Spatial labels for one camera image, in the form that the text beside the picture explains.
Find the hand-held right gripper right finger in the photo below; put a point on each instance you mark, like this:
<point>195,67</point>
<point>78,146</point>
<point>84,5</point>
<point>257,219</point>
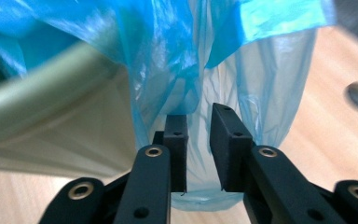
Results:
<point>230,155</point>

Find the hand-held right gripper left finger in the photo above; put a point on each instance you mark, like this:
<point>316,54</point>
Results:
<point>177,155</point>

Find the blue plastic trash bag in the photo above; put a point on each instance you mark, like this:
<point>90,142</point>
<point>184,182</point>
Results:
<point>167,46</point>

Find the beige ribbed trash bin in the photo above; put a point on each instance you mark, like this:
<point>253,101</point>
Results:
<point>59,124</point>

